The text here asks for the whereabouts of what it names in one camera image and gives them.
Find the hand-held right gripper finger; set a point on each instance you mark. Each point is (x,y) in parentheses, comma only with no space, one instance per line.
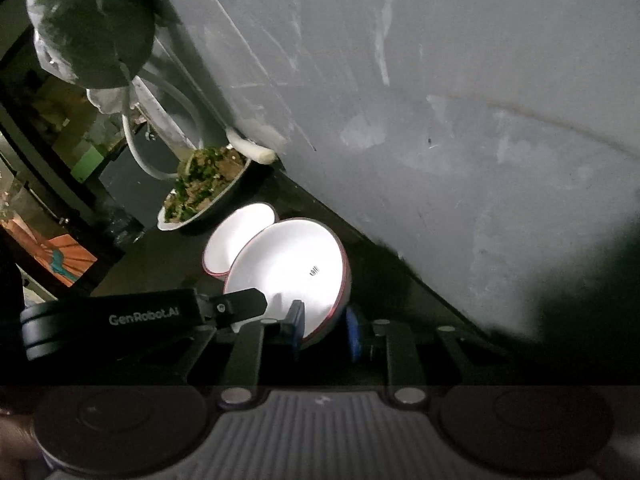
(297,325)

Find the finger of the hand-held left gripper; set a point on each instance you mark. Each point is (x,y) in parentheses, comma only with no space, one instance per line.
(235,304)

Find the white bowl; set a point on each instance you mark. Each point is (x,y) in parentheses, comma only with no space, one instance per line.
(235,240)
(295,270)

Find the orange printed cloth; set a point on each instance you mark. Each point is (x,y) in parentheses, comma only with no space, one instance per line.
(55,255)

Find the white plate of stir-fried greens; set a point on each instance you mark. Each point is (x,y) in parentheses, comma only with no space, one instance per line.
(205,185)

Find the green box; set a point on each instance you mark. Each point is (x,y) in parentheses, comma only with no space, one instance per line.
(85,165)

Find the plastic bag of dried greens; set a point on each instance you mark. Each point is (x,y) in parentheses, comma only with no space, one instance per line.
(95,20)

